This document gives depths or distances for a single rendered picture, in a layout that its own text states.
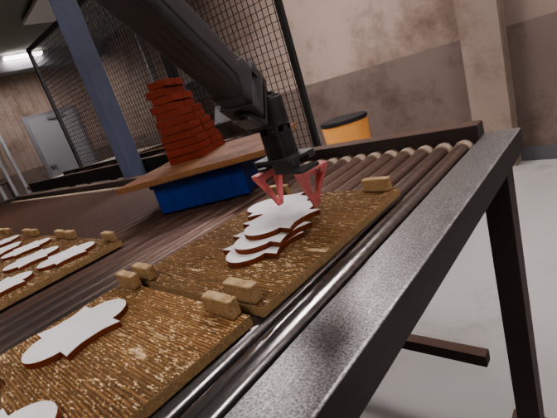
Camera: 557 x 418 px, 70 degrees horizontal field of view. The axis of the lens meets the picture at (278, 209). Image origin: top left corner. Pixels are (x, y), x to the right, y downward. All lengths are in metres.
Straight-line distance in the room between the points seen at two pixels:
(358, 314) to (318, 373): 0.10
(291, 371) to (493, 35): 3.44
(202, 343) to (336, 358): 0.16
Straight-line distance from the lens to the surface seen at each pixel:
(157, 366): 0.50
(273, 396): 0.42
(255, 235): 0.67
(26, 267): 1.26
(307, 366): 0.43
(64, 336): 0.67
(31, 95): 10.47
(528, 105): 3.86
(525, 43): 3.79
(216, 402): 0.44
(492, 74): 3.74
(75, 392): 0.54
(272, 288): 0.55
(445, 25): 3.99
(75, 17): 2.56
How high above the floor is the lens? 1.18
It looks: 16 degrees down
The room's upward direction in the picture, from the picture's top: 18 degrees counter-clockwise
